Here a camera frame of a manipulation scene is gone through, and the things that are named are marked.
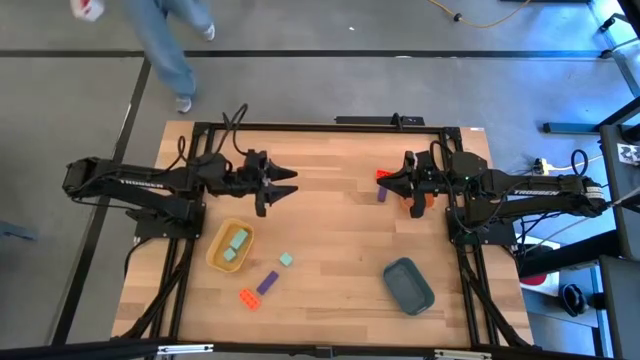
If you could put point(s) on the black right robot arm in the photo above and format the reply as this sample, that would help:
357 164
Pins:
500 185

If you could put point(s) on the dark green plastic basket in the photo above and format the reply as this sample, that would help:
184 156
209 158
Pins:
408 286

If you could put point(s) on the black white marker tag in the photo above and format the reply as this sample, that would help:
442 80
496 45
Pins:
630 154

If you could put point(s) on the wooden bowl with teal blocks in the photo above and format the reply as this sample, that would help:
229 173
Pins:
220 245

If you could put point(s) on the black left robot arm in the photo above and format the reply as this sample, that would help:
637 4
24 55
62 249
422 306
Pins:
100 172

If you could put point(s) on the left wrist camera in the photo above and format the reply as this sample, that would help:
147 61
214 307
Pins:
255 160

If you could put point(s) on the yellow power strip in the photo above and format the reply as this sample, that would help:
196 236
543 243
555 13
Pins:
540 165

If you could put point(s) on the red round object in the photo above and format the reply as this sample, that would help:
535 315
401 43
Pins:
534 280

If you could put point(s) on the teal rectangular foam block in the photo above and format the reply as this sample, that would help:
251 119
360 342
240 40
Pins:
239 239

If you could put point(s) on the white red package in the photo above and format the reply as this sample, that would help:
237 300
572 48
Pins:
87 9

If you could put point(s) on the person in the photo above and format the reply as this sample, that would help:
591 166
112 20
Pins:
165 55

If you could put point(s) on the small teal foam cube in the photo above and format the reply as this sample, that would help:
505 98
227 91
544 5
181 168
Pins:
229 254

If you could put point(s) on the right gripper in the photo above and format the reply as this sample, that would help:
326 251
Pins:
425 187

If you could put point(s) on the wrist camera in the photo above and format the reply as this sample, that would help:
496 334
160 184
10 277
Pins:
428 162
255 160

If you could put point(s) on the purple rectangular block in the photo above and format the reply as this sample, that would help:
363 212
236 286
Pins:
267 282
382 195

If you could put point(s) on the black controller box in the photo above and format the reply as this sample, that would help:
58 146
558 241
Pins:
370 120

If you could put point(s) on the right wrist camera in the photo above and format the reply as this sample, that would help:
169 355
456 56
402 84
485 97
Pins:
428 162

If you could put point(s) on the black headphones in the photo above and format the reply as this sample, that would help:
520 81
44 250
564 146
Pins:
575 300

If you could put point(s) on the red-orange studded brick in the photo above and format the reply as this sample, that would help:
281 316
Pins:
249 299
382 174

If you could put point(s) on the black aluminium rig frame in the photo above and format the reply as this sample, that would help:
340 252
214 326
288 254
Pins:
325 127

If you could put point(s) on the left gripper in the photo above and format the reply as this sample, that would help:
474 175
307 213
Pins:
247 184

